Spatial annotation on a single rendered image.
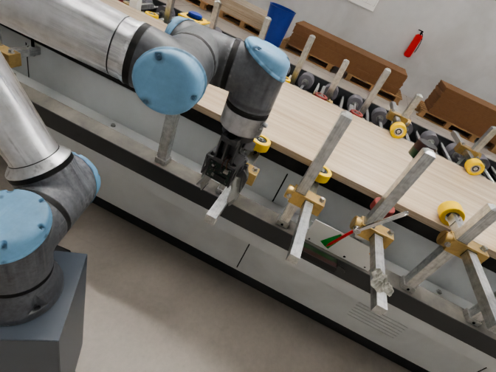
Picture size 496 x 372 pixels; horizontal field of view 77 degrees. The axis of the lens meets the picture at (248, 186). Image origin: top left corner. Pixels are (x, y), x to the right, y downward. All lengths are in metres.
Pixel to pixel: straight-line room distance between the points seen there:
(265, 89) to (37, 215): 0.53
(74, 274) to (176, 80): 0.69
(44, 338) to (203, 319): 0.88
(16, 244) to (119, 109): 0.91
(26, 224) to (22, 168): 0.15
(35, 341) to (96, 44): 0.68
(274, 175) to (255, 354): 0.86
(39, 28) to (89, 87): 1.08
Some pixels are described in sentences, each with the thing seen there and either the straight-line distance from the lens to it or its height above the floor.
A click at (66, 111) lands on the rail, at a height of 0.70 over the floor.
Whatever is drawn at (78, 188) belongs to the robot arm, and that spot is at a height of 0.83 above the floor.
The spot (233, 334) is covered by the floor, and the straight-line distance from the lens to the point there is 1.67.
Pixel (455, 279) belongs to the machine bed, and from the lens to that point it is 1.59.
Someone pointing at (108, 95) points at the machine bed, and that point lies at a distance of 1.53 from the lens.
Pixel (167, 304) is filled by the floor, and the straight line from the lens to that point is 1.65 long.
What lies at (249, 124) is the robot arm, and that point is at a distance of 0.60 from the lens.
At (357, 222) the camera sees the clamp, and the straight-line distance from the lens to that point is 1.10.
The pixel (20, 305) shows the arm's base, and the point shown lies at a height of 0.66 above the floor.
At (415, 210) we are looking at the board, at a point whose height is 0.90.
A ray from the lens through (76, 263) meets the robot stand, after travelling 1.02.
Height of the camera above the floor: 1.43
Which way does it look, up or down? 36 degrees down
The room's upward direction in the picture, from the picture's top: 25 degrees clockwise
